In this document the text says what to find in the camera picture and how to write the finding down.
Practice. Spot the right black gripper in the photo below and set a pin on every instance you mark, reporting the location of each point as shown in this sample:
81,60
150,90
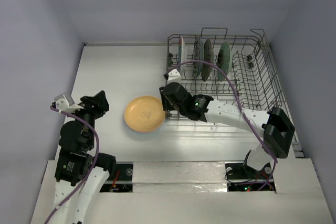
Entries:
166,99

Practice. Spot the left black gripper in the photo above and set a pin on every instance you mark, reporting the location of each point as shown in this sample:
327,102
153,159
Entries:
97,103

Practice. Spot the yellow plate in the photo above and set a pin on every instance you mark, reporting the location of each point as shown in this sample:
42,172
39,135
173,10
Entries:
144,114

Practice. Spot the white plate red teal pattern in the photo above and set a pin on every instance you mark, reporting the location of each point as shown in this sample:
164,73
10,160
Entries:
182,55

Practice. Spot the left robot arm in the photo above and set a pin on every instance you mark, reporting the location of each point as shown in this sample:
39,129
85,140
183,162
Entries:
81,168

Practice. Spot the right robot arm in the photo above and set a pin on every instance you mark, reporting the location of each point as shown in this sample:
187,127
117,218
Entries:
273,129

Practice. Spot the dark olive plate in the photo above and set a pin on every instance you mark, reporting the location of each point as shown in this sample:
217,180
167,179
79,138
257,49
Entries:
208,58

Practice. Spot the teal patterned plate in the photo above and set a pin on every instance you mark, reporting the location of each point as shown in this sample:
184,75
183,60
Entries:
198,54

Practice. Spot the green plate dark motif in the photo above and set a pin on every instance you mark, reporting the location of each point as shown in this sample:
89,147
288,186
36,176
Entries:
224,58

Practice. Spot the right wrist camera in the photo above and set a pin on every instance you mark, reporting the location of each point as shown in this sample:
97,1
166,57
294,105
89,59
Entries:
172,76

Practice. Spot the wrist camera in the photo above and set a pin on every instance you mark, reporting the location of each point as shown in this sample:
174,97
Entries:
172,76
65,103

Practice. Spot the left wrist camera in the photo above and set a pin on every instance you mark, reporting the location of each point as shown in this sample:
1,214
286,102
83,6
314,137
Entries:
65,103

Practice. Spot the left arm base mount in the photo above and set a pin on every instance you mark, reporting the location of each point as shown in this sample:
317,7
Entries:
121,181

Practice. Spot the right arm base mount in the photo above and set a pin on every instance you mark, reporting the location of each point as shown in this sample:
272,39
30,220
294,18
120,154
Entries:
242,180

